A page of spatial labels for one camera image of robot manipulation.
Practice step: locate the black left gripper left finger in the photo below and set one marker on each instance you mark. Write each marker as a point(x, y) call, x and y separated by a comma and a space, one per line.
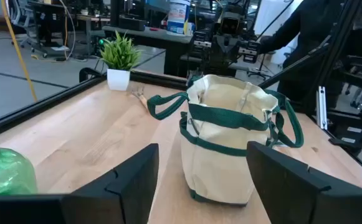
point(127, 186)

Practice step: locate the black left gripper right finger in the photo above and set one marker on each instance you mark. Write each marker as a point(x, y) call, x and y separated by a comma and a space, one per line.
point(286, 186)

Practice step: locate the green plastic spray bottle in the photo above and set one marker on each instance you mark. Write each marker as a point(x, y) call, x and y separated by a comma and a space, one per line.
point(3, 171)

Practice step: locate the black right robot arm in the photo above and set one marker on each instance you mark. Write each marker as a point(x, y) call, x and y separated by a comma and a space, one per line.
point(227, 9)

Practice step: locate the beige green canvas gardening bag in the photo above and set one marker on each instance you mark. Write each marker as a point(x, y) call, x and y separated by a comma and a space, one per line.
point(224, 161)

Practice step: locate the white blue wipes container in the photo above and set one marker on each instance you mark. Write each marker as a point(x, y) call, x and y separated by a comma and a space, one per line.
point(178, 17)

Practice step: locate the grey desk cart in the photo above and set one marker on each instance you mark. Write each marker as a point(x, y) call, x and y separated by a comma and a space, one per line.
point(155, 34)

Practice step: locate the person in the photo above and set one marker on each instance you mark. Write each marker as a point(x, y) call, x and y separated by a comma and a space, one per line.
point(311, 21)

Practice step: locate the black computer monitor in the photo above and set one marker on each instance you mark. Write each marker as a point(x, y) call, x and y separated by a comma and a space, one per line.
point(131, 22)

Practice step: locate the artificial plant in white pot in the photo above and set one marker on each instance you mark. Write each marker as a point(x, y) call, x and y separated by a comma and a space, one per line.
point(118, 77)

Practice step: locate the grey office chair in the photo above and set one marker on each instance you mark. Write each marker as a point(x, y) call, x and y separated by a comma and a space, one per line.
point(23, 18)

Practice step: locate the silver metal bracket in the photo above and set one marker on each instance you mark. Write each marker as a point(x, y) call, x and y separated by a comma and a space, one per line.
point(321, 107)

